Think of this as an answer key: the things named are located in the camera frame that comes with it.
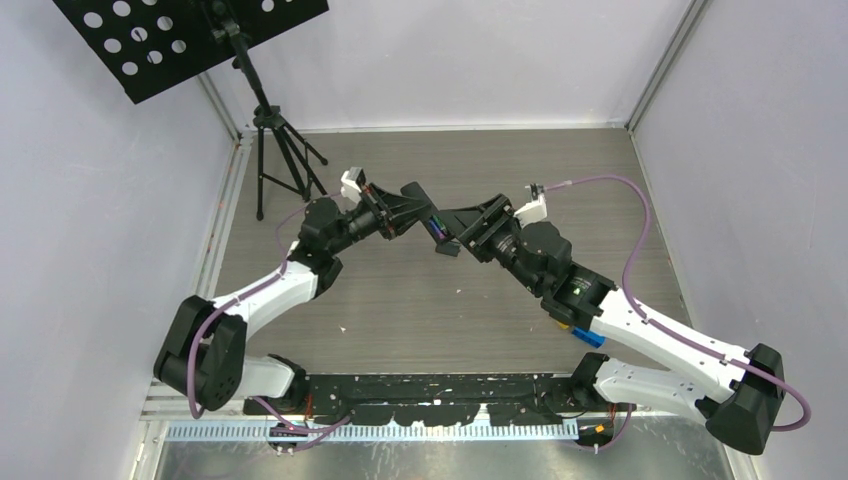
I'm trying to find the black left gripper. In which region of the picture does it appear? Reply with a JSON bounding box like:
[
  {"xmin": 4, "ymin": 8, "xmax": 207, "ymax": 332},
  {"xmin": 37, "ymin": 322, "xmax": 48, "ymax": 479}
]
[{"xmin": 328, "ymin": 184, "xmax": 431, "ymax": 256}]

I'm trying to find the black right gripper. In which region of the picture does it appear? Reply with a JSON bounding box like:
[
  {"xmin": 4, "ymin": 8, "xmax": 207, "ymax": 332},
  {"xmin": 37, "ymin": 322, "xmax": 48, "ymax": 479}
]
[{"xmin": 436, "ymin": 193, "xmax": 544, "ymax": 295}]

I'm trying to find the green black battery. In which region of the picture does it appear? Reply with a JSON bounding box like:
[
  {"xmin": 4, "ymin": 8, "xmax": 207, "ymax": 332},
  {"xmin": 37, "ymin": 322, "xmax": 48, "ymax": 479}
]
[{"xmin": 432, "ymin": 216, "xmax": 446, "ymax": 238}]

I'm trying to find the blue purple battery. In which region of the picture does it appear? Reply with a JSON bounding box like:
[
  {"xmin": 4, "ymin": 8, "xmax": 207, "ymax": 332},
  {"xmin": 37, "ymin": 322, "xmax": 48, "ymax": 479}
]
[{"xmin": 426, "ymin": 219, "xmax": 441, "ymax": 242}]

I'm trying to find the black remote battery cover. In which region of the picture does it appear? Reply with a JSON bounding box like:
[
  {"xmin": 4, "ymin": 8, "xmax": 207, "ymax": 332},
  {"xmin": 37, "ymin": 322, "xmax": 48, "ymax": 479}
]
[{"xmin": 435, "ymin": 241, "xmax": 461, "ymax": 257}]

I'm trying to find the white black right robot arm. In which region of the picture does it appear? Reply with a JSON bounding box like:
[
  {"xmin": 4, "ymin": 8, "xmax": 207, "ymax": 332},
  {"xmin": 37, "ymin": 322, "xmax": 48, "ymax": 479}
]
[{"xmin": 436, "ymin": 195, "xmax": 785, "ymax": 455}]

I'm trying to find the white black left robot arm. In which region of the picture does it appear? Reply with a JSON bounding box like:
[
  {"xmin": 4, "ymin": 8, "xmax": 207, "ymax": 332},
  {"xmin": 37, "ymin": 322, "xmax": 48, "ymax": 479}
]
[{"xmin": 153, "ymin": 183, "xmax": 433, "ymax": 419}]

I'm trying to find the blue green white brick stack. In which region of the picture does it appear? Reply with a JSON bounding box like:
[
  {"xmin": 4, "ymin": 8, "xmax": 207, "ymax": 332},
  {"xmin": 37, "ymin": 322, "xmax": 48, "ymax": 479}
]
[{"xmin": 571, "ymin": 327, "xmax": 606, "ymax": 348}]

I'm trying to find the black music stand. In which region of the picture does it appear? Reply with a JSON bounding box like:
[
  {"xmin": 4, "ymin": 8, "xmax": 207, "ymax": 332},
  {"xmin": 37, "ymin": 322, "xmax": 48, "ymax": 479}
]
[{"xmin": 56, "ymin": 1, "xmax": 329, "ymax": 201}]

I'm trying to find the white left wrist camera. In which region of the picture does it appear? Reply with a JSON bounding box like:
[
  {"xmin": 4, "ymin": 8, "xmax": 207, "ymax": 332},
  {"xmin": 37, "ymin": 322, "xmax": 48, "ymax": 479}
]
[{"xmin": 340, "ymin": 167, "xmax": 367, "ymax": 203}]

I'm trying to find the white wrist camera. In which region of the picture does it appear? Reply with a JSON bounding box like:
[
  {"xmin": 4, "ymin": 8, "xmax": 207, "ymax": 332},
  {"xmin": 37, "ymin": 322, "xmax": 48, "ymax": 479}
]
[
  {"xmin": 340, "ymin": 167, "xmax": 367, "ymax": 203},
  {"xmin": 514, "ymin": 183, "xmax": 548, "ymax": 227}
]

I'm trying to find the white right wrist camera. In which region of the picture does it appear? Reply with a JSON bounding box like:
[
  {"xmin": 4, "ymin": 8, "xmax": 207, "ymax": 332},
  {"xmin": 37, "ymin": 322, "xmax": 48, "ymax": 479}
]
[{"xmin": 514, "ymin": 183, "xmax": 548, "ymax": 227}]

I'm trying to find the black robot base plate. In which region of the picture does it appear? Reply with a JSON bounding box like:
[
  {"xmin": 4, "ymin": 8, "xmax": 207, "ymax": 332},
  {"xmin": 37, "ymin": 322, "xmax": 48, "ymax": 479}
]
[{"xmin": 243, "ymin": 373, "xmax": 627, "ymax": 427}]

